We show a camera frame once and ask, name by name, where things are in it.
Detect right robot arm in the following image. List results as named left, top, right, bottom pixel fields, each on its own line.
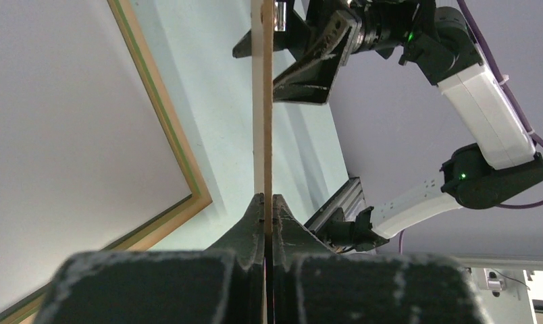
left=272, top=1, right=543, bottom=251

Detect aluminium frame rails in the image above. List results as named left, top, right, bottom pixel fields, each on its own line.
left=305, top=178, right=543, bottom=323

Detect brown backing board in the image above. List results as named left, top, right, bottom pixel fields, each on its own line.
left=251, top=1, right=274, bottom=323

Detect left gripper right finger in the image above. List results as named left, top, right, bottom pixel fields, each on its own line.
left=273, top=194, right=489, bottom=323

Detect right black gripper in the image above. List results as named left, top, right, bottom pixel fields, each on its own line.
left=232, top=0, right=434, bottom=107

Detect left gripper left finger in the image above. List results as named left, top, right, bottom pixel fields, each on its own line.
left=35, top=194, right=265, bottom=323

